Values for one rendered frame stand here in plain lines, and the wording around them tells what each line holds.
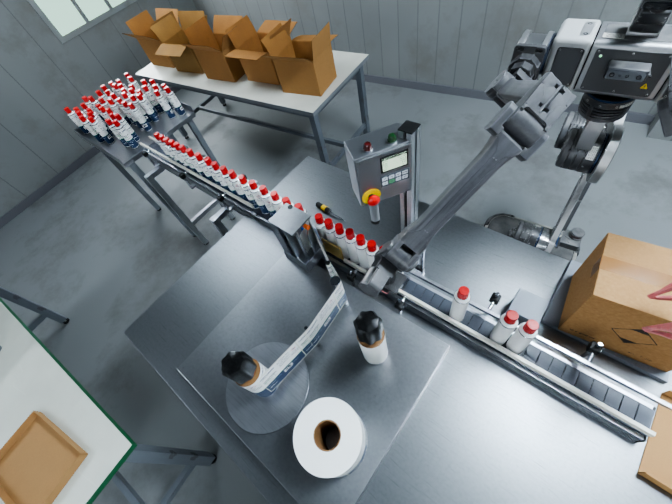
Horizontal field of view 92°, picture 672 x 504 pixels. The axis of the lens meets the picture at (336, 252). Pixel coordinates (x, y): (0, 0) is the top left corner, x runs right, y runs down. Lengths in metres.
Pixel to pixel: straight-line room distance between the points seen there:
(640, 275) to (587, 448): 0.53
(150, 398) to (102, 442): 0.98
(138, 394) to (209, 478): 0.77
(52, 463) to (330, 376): 1.12
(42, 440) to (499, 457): 1.69
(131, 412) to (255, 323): 1.48
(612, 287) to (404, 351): 0.64
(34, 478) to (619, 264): 2.13
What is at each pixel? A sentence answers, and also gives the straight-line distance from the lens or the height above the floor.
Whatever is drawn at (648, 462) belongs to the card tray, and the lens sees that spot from 1.39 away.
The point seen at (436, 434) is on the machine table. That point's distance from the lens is 1.24.
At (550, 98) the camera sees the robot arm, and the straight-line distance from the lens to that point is 0.85.
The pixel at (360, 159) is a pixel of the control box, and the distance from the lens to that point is 0.92.
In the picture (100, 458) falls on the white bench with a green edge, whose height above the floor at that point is 0.80.
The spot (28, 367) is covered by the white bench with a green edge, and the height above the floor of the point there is 0.80.
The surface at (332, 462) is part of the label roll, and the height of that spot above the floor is 1.02.
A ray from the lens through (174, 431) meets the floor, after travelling 2.49.
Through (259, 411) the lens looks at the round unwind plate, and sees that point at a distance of 1.27.
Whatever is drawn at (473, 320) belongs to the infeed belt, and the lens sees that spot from 1.30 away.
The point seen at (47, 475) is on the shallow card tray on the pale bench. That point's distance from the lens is 1.83.
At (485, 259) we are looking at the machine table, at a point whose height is 0.83.
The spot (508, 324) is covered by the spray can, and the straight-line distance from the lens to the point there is 1.13.
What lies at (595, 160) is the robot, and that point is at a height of 1.16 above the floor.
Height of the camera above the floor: 2.06
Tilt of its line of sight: 54 degrees down
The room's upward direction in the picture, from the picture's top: 18 degrees counter-clockwise
